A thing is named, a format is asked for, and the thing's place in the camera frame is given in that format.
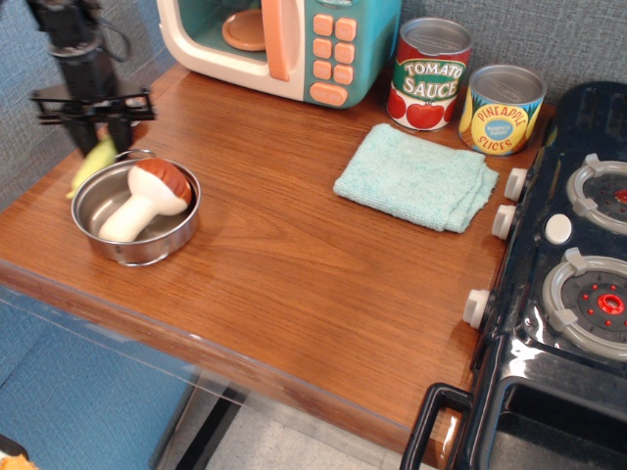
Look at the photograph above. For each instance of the black toy stove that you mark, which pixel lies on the black toy stove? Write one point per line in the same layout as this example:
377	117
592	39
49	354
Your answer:
549	368

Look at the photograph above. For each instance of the spoon with green handle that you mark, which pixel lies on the spoon with green handle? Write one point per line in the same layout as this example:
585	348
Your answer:
101	156

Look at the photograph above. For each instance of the pineapple slices can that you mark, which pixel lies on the pineapple slices can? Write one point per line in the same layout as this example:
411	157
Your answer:
500	110

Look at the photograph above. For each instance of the grey lower stove burner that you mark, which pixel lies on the grey lower stove burner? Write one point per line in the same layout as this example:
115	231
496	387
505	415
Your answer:
584	298

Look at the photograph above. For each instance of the light blue folded cloth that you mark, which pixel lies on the light blue folded cloth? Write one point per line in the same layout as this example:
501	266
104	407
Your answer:
416	180

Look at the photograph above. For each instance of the teal toy microwave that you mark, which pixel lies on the teal toy microwave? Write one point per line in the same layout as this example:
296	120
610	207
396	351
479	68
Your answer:
327	53

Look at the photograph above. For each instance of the grey upper stove burner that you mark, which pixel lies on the grey upper stove burner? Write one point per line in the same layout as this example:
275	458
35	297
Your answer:
597	192

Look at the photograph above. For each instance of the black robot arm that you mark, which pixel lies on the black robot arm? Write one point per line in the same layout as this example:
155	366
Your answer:
71	23

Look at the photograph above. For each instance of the tomato sauce can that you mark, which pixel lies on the tomato sauce can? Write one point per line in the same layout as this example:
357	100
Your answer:
431	62

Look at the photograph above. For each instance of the small steel pot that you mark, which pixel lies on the small steel pot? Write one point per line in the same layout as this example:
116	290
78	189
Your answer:
100	195

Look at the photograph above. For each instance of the white round stove button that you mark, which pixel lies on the white round stove button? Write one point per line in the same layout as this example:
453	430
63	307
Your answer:
558	229

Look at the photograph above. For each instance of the plush mushroom toy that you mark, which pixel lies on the plush mushroom toy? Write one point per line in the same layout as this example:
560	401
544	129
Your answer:
157	187

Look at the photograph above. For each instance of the orange plush object corner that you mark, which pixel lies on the orange plush object corner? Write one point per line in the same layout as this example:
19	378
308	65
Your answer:
16	462

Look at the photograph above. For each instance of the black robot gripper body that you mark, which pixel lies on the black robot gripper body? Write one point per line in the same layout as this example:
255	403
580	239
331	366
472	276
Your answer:
91	88

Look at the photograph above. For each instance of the orange microwave turntable plate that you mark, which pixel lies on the orange microwave turntable plate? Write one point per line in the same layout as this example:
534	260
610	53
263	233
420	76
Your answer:
245	31

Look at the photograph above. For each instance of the white stove knob lower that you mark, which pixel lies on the white stove knob lower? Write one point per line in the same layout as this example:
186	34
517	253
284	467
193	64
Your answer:
475	307

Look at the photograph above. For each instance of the white stove knob middle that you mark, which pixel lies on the white stove knob middle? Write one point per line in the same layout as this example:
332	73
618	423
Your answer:
503	221

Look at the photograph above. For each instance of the white stove knob upper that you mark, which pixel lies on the white stove knob upper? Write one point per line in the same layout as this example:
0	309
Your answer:
515	183

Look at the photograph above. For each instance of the white stove knob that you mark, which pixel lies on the white stove knob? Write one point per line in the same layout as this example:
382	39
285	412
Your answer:
515	183
475	307
503	221

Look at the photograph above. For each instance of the grey stove burner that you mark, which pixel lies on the grey stove burner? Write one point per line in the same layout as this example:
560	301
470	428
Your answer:
584	298
597	192

